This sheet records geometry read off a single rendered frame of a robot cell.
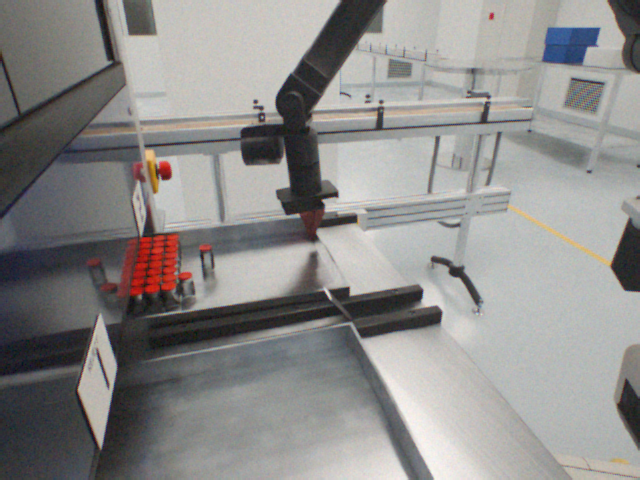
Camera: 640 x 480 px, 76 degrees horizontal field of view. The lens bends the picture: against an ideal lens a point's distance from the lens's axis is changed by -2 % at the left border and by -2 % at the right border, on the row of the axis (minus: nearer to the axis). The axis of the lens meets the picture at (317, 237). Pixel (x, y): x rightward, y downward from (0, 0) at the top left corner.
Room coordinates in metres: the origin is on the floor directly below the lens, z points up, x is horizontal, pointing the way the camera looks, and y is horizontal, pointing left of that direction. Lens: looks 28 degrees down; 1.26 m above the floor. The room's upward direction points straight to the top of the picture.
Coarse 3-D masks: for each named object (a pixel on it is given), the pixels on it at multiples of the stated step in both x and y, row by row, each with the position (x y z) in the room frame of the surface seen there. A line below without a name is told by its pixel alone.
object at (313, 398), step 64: (128, 384) 0.35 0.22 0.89; (192, 384) 0.35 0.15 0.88; (256, 384) 0.35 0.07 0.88; (320, 384) 0.35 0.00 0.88; (384, 384) 0.32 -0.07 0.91; (128, 448) 0.27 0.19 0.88; (192, 448) 0.27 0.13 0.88; (256, 448) 0.27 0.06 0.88; (320, 448) 0.27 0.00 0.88; (384, 448) 0.27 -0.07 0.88
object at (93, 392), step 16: (96, 336) 0.25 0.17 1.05; (112, 352) 0.27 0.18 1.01; (96, 368) 0.23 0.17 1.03; (112, 368) 0.26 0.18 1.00; (80, 384) 0.20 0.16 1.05; (96, 384) 0.22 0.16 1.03; (112, 384) 0.25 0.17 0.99; (96, 400) 0.21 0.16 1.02; (96, 416) 0.20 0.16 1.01; (96, 432) 0.19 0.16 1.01
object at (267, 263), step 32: (224, 224) 0.72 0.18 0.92; (256, 224) 0.73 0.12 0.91; (288, 224) 0.75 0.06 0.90; (192, 256) 0.65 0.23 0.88; (224, 256) 0.65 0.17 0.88; (256, 256) 0.65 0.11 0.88; (288, 256) 0.65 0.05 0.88; (320, 256) 0.65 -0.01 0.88; (224, 288) 0.55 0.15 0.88; (256, 288) 0.55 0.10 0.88; (288, 288) 0.55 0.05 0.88; (320, 288) 0.55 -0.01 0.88; (128, 320) 0.43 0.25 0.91; (160, 320) 0.44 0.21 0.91; (192, 320) 0.45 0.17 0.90
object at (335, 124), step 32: (160, 128) 1.46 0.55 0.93; (192, 128) 1.45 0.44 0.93; (224, 128) 1.47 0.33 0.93; (320, 128) 1.57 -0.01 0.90; (352, 128) 1.60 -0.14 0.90; (384, 128) 1.64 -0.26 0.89; (416, 128) 1.68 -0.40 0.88; (448, 128) 1.72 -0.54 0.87; (480, 128) 1.76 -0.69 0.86; (512, 128) 1.81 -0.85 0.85
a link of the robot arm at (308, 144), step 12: (276, 132) 0.69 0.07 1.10; (288, 132) 0.68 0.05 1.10; (300, 132) 0.68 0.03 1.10; (312, 132) 0.69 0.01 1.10; (276, 144) 0.68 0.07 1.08; (288, 144) 0.67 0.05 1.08; (300, 144) 0.66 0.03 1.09; (312, 144) 0.67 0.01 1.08; (288, 156) 0.67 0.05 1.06; (300, 156) 0.66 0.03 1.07; (312, 156) 0.67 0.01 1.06
